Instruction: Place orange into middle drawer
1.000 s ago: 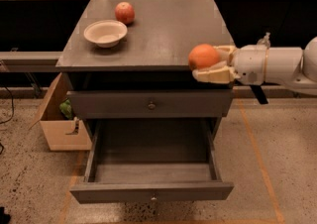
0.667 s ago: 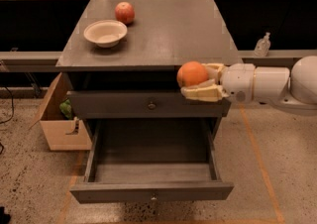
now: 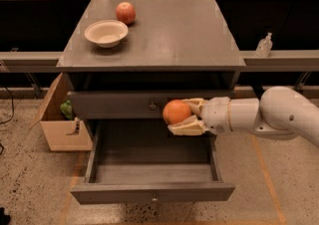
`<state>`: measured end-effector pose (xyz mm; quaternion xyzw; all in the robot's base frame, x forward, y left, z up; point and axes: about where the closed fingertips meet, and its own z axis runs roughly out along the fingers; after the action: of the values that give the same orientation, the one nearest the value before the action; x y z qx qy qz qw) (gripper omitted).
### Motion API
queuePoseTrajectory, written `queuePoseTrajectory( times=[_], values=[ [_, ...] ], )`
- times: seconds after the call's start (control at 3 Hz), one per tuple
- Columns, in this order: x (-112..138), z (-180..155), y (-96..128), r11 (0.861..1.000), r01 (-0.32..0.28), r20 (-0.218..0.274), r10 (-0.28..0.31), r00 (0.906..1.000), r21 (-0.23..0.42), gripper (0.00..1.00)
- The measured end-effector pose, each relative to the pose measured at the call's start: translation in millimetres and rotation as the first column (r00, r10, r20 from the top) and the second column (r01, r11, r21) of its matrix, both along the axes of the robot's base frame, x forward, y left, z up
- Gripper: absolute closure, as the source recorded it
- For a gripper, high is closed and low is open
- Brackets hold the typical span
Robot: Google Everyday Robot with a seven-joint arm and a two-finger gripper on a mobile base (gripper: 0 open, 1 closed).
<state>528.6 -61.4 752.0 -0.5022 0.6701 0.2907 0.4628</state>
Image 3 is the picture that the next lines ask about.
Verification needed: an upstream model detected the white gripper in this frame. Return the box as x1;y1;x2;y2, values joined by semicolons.
167;97;230;136

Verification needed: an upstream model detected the orange fruit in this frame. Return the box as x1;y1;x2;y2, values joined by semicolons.
162;100;191;124

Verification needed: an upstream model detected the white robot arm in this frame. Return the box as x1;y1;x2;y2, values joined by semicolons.
167;87;319;146

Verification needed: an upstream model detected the grey wooden drawer cabinet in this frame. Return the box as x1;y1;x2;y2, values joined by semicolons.
56;0;246;137

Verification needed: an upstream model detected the open lower grey drawer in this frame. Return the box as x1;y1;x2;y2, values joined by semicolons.
71;119;235;204

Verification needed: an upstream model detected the closed upper grey drawer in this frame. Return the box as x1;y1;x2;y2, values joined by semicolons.
68;90;232;119

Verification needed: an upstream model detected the clear sanitizer bottle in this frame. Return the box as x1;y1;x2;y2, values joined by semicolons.
255;32;272;57

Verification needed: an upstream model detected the beige paper bowl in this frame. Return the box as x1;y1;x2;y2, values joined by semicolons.
85;20;129;48

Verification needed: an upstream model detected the red apple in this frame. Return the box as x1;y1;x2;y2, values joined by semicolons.
116;2;136;25

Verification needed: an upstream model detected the green item in box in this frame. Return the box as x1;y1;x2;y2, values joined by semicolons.
60;100;74;120

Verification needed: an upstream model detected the cardboard box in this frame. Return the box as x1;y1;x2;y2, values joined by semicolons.
30;74;93;151

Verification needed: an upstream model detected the grey metal rail shelf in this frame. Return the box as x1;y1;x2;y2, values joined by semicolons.
0;48;319;73

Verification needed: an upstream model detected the black cable on floor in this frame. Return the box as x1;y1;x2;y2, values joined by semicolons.
0;86;16;155

